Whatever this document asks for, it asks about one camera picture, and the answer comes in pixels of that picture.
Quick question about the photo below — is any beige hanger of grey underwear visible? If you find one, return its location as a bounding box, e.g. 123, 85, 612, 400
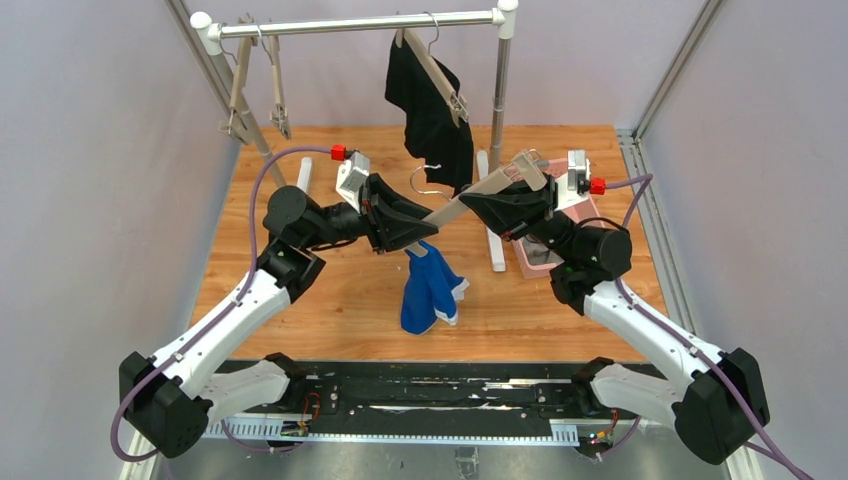
260, 36, 292, 140

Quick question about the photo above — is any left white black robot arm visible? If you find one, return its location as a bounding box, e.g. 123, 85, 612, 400
112, 174, 447, 458

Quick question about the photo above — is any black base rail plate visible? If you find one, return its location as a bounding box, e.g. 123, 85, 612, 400
245, 361, 635, 441

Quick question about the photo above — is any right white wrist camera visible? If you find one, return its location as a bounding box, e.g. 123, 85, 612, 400
548, 150, 591, 210

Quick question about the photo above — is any beige hanger of blue underwear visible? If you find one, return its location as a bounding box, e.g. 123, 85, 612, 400
424, 149, 546, 242

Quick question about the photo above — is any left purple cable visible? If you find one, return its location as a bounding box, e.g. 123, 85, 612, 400
109, 143, 348, 464

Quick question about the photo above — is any beige hanger of black underwear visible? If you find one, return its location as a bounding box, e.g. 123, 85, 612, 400
395, 11, 469, 127

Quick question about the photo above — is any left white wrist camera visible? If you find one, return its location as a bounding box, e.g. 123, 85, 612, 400
335, 151, 370, 213

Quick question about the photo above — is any blue underwear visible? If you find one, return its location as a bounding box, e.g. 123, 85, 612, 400
400, 241, 470, 335

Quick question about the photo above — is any pink plastic basket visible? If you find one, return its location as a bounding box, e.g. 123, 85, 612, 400
512, 159, 606, 280

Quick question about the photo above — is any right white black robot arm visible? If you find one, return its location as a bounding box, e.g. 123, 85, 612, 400
459, 185, 770, 465

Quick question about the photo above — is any black underwear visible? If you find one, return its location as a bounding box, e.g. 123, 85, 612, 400
384, 41, 475, 195

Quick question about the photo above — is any white metal clothes rack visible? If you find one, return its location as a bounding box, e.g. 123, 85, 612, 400
190, 0, 520, 274

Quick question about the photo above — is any grey underwear beige waistband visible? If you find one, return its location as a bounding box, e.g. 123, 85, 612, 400
524, 242, 552, 265

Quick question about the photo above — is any empty beige clip hanger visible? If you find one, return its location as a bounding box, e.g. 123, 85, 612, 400
221, 37, 255, 145

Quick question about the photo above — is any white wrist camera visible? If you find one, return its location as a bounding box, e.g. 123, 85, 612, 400
335, 151, 370, 213
548, 150, 591, 210

